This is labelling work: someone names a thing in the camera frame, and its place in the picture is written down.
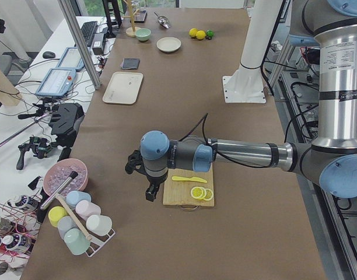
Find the wooden cup tree stand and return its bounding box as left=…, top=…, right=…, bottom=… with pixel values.
left=123, top=0, right=140, bottom=37

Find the cream rabbit tray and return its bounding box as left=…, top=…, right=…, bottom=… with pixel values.
left=102, top=72, right=144, bottom=105

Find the blue cup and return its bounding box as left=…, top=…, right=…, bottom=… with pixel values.
left=66, top=191, right=92, bottom=210

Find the white cup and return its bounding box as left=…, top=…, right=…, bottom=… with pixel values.
left=86, top=215, right=113, bottom=236

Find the near teach pendant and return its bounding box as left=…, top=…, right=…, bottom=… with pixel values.
left=35, top=68, right=76, bottom=97

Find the pink bowl of ice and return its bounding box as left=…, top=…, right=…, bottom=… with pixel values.
left=43, top=158, right=88, bottom=196

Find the grey folded cloth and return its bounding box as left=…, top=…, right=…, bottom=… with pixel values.
left=120, top=58, right=140, bottom=70

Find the yellow lemon right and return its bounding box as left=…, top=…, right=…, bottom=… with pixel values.
left=195, top=30, right=207, bottom=40

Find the metal scoop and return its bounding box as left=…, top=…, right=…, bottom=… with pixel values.
left=154, top=12, right=171, bottom=29

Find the lemon slice back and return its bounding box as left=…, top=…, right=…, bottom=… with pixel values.
left=203, top=188, right=214, bottom=201

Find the teach pendant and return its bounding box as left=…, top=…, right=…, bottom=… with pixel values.
left=35, top=68, right=76, bottom=97
left=57, top=47, right=85, bottom=71

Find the cream round plate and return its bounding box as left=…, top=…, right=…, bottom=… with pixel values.
left=156, top=37, right=181, bottom=53

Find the yellow cup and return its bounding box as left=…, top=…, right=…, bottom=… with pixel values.
left=48, top=206, right=68, bottom=228

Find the yellow lemon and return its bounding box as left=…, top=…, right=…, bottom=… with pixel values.
left=189, top=28, right=198, bottom=38
left=195, top=30, right=207, bottom=40

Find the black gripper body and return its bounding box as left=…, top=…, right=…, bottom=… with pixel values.
left=125, top=150, right=168, bottom=183

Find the aluminium frame post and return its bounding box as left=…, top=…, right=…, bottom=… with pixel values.
left=58, top=0, right=101, bottom=89

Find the mint green cup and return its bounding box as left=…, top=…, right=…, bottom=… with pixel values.
left=64, top=228, right=90, bottom=256

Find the metal black muddler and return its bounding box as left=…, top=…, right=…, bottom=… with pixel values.
left=39, top=171, right=78, bottom=211

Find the lemon slice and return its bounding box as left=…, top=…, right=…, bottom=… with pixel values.
left=203, top=188, right=214, bottom=201
left=190, top=186, right=205, bottom=200

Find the mint green bowl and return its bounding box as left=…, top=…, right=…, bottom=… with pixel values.
left=135, top=28, right=152, bottom=42

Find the yellow plastic knife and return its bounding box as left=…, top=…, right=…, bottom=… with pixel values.
left=171, top=176, right=208, bottom=183

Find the yellow lemon left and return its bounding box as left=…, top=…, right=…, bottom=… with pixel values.
left=189, top=28, right=198, bottom=38

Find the black computer mouse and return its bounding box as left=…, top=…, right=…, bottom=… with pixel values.
left=42, top=51, right=56, bottom=59

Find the far teach pendant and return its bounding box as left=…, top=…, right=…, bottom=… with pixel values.
left=57, top=47, right=85, bottom=71

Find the white camera pole base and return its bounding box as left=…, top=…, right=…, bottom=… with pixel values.
left=223, top=0, right=284, bottom=103

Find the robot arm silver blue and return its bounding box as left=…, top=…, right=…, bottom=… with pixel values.
left=125, top=1, right=357, bottom=201

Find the grey cup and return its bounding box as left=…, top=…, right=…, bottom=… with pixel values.
left=57, top=216, right=77, bottom=240

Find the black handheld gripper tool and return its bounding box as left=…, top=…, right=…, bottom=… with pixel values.
left=16, top=136, right=53, bottom=170

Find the black keyboard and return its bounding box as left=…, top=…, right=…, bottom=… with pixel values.
left=80, top=21, right=97, bottom=47

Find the lemon slice front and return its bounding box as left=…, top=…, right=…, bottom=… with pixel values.
left=190, top=186, right=205, bottom=200

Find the bamboo cutting board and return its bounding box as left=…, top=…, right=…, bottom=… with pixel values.
left=163, top=167, right=215, bottom=209

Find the white cup rack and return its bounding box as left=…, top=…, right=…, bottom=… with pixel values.
left=85, top=229, right=117, bottom=257

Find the pink cup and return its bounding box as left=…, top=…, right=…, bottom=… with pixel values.
left=75, top=199, right=101, bottom=221

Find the green lime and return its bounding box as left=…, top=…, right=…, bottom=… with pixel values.
left=206, top=30, right=214, bottom=40

